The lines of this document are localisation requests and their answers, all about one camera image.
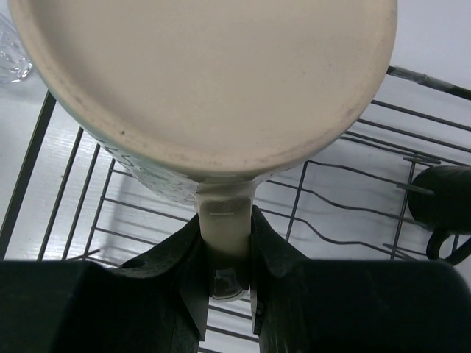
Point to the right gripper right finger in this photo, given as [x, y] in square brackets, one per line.
[305, 305]

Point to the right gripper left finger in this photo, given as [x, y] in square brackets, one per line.
[155, 302]

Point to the small clear glass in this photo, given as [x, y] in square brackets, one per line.
[225, 286]

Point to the dark brown mug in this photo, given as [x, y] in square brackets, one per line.
[439, 198]

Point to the cream floral mug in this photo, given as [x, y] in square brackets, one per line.
[203, 100]

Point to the tall clear glass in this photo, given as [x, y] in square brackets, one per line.
[15, 64]

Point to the black wire dish rack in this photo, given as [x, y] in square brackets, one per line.
[64, 198]

